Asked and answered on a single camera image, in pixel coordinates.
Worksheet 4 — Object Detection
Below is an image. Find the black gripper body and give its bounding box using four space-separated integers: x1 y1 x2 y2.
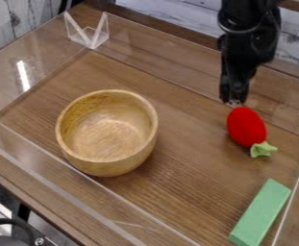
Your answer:
218 15 282 81

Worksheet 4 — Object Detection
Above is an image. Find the light wooden bowl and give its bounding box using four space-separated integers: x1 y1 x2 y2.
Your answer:
55 89 158 177

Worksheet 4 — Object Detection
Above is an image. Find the clear acrylic corner bracket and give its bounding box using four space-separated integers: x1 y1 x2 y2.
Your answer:
63 12 110 50

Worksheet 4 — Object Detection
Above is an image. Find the red felt strawberry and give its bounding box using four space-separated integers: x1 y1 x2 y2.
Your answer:
226 107 278 158

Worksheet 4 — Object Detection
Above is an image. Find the black table leg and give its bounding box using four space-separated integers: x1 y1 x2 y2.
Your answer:
17 204 31 221

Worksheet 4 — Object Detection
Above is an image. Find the black cable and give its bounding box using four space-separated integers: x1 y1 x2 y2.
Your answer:
0 217 41 246

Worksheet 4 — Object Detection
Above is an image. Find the green foam block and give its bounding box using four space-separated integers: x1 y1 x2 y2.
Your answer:
229 179 292 246

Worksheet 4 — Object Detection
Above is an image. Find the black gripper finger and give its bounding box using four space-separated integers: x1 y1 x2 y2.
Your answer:
220 74 250 104

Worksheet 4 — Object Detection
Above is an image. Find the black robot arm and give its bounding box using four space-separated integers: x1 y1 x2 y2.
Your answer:
217 0 282 104

